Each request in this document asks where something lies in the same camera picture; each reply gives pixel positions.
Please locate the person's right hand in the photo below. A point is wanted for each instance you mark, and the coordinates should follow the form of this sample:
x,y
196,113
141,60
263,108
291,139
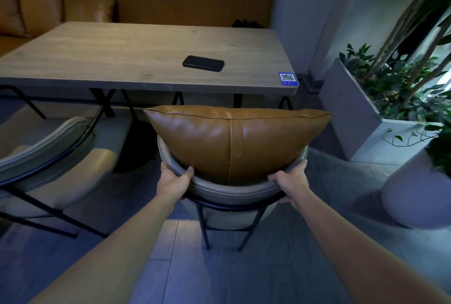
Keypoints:
x,y
290,182

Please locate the person's left hand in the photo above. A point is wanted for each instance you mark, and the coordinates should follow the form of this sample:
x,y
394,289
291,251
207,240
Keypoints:
x,y
172,184

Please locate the person's left thumb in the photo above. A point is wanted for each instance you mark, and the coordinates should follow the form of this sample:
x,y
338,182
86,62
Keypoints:
x,y
185,173

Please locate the person's right thumb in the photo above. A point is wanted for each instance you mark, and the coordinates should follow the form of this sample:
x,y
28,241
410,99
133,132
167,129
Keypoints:
x,y
279,177

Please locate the grey chair with black frame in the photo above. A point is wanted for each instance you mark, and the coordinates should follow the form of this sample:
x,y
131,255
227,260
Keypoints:
x,y
53,159
229,191

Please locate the person's right forearm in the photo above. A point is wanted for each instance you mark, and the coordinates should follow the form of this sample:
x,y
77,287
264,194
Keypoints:
x,y
366,247

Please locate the person's left forearm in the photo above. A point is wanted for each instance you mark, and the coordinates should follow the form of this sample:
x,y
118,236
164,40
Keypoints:
x,y
105,251

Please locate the brown leather cushion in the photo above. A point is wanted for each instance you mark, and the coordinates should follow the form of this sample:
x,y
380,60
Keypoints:
x,y
10,9
41,11
90,7
232,138

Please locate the grey rectangular planter box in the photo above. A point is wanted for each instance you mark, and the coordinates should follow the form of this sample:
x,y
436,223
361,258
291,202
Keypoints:
x,y
356,120

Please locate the blue code sticker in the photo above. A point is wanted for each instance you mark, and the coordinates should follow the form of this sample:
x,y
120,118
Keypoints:
x,y
288,79

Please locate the black smartphone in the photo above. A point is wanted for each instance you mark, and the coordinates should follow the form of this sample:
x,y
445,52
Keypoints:
x,y
203,63

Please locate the wooden table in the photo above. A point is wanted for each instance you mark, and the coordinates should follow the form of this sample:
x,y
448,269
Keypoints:
x,y
148,57

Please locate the round white plant pot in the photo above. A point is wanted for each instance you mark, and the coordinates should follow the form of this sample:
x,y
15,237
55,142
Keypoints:
x,y
417,194

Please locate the black object on bench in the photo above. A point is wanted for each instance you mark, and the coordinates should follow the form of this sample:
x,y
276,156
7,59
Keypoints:
x,y
247,23

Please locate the green leafy plant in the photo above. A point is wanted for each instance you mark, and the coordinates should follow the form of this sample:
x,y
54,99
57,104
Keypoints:
x,y
412,67

